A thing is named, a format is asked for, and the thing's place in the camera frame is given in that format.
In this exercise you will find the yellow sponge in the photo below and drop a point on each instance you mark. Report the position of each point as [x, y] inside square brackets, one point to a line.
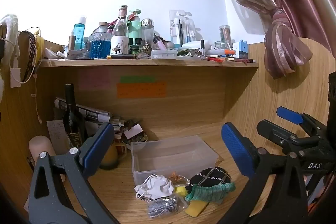
[195, 209]

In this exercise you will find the silver glitter packet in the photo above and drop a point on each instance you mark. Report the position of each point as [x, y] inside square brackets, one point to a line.
[162, 207]

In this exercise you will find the brown cosmetic tube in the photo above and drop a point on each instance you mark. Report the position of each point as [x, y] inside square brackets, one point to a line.
[71, 43]

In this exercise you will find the beige cylinder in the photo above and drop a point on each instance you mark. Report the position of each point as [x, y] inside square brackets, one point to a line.
[40, 146]

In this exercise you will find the yellow mug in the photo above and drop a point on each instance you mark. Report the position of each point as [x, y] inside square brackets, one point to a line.
[111, 155]

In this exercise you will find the brown patterned headband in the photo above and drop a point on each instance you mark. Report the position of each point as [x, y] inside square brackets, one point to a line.
[32, 53]

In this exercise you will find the tall blue liquid bottle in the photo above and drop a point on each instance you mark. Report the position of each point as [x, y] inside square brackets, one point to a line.
[78, 33]

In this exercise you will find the round blue glass bottle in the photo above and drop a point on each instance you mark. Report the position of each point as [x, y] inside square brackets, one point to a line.
[100, 47]

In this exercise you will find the white paper note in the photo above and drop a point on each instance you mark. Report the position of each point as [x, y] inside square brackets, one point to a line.
[56, 133]

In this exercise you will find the white face mask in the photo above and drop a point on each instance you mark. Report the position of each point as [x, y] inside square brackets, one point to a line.
[158, 186]

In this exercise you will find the small bronze hair clip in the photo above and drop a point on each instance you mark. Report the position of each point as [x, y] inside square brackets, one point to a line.
[176, 176]

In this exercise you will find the small glass jar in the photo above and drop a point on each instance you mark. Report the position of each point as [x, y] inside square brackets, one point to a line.
[220, 45]

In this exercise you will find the green lace scrunchie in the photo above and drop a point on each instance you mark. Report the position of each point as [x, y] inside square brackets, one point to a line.
[210, 192]

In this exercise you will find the white plastic case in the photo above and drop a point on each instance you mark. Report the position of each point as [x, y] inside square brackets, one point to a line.
[164, 54]

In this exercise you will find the green sticky note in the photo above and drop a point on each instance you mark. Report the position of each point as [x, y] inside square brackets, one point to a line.
[137, 79]

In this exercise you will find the blue and white sharpener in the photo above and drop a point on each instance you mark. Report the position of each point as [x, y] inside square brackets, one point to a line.
[241, 49]

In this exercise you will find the clear jar of tubes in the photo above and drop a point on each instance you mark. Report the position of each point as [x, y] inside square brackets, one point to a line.
[225, 35]

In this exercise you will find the white fuzzy cloth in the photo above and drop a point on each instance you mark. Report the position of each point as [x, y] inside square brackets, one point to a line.
[9, 29]

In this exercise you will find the dark wine bottle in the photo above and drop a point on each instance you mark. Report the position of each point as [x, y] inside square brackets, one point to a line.
[73, 119]

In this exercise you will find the white lying bottle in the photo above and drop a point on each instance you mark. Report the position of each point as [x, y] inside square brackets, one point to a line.
[195, 44]

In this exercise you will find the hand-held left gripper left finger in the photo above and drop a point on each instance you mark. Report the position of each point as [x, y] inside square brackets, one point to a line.
[95, 145]

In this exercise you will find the black and gold pen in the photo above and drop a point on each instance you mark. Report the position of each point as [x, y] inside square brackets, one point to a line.
[120, 56]

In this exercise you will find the pink striped curtain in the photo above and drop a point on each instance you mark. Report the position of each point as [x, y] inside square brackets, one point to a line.
[275, 3]

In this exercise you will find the rolled printed papers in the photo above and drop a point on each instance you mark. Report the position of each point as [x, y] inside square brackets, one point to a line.
[89, 111]

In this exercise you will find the pink sticky note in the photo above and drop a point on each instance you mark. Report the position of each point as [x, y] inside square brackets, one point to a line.
[94, 80]

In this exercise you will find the clear plastic storage box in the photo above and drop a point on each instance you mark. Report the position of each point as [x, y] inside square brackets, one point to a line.
[170, 153]

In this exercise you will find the orange sticky note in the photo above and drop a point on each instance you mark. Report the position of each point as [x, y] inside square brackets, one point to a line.
[141, 90]

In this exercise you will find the orange marker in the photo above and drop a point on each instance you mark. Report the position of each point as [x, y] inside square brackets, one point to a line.
[224, 52]

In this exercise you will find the clear bottle with silver cap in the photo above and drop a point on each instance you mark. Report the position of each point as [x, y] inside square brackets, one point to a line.
[147, 29]

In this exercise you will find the wooden shelf board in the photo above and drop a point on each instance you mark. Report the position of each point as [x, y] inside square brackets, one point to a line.
[147, 63]

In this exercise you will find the green pump bottle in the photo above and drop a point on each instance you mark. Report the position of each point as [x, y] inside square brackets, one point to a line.
[134, 29]

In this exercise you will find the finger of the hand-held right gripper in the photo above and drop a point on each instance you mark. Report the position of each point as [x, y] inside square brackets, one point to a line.
[288, 114]
[273, 132]

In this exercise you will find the packaged toothbrush set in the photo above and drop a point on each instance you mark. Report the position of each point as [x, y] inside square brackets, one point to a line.
[179, 28]

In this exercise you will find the small yellow block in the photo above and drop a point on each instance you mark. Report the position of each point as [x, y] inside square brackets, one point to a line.
[179, 190]

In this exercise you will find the white wall charger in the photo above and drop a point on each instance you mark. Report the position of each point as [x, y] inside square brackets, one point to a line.
[15, 77]

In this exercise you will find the clear bottle with picture label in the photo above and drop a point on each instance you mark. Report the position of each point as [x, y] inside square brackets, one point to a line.
[119, 37]

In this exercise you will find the white bowl with trinkets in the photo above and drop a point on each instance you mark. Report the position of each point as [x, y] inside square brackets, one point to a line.
[137, 141]

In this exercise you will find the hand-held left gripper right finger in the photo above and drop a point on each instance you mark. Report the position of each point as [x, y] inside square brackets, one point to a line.
[236, 148]

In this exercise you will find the nail polish bottle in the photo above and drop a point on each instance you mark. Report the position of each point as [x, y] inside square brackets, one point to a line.
[202, 49]

